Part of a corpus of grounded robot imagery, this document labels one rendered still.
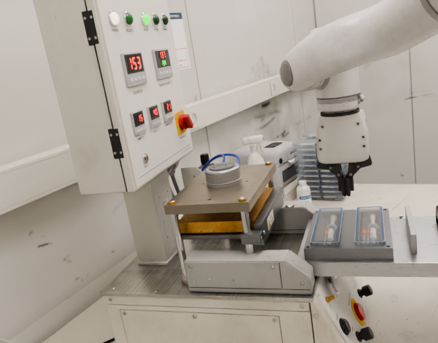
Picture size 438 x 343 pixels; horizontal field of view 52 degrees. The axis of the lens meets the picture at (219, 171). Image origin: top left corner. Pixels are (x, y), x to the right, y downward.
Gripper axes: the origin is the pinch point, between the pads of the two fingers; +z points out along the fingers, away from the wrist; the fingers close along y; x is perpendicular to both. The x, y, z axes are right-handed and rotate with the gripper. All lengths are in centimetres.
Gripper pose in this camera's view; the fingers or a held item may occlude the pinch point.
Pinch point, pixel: (345, 185)
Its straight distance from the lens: 96.2
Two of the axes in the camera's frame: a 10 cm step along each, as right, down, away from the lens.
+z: 1.5, 9.5, 2.6
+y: -9.3, 0.6, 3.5
